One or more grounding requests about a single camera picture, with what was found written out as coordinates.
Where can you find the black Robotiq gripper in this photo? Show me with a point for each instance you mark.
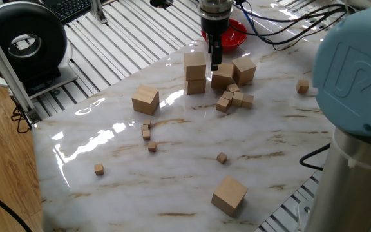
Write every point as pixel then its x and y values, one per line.
pixel 215 25

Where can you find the large wooden cube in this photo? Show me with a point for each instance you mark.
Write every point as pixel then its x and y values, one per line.
pixel 145 100
pixel 195 87
pixel 229 195
pixel 221 79
pixel 245 71
pixel 194 66

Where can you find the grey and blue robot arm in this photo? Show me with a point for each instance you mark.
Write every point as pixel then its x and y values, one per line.
pixel 353 80

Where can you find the red bowl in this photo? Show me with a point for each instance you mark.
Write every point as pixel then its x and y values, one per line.
pixel 235 40

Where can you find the medium wooden cube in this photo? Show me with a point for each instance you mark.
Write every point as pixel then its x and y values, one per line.
pixel 302 86
pixel 232 87
pixel 237 98
pixel 223 105
pixel 227 95
pixel 247 102

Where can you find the black round object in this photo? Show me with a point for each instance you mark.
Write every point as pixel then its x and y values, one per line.
pixel 161 3

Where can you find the small wooden cube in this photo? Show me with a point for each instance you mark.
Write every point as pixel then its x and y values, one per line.
pixel 98 169
pixel 144 128
pixel 146 135
pixel 221 158
pixel 152 146
pixel 147 122

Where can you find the marble pattern board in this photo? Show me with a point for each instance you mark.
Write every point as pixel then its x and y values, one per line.
pixel 205 180

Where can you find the black keyboard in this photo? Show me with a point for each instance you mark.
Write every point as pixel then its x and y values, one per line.
pixel 71 8

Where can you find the aluminium frame profile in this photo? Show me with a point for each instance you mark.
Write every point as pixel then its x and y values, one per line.
pixel 5 69
pixel 98 13

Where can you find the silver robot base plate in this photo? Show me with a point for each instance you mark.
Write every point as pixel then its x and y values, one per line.
pixel 304 211

